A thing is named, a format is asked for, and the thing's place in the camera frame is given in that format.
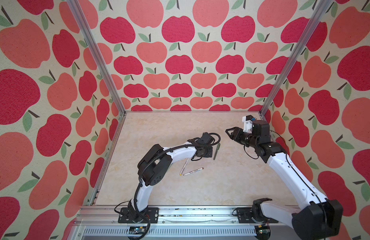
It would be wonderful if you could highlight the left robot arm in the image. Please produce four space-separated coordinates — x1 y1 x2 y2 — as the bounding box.
128 132 221 217

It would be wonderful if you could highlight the right aluminium corner post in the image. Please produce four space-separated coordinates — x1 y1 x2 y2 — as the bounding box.
259 0 333 120

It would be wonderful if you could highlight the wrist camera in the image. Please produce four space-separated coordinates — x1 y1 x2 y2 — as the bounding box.
199 132 215 145
242 115 256 133

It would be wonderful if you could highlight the left aluminium corner post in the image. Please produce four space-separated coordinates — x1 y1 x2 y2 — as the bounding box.
67 0 126 117

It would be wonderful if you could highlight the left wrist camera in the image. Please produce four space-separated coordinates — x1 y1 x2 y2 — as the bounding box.
199 132 215 145

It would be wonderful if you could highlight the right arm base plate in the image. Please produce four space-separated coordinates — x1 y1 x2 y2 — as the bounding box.
232 208 278 224

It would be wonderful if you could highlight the dark green pen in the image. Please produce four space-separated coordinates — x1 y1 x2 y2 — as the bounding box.
213 143 221 160

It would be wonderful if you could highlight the white pen brown end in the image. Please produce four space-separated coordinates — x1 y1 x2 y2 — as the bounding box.
184 168 204 176

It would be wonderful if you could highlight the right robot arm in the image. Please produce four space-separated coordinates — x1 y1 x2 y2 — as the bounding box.
225 116 343 240

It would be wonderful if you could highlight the aluminium front rail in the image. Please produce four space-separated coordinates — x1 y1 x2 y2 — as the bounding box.
67 206 299 240

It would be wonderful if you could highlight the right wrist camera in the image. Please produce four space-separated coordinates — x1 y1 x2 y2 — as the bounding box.
242 115 256 133

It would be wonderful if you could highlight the white pen yellow tip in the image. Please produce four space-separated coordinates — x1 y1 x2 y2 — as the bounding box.
180 158 189 176

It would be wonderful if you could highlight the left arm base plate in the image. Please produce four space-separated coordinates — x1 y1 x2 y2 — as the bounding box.
118 207 160 224

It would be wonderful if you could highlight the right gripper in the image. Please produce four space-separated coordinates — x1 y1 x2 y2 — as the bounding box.
226 126 260 151

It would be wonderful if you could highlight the aluminium corner post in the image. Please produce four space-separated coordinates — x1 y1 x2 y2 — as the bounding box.
67 0 126 117
259 0 333 120

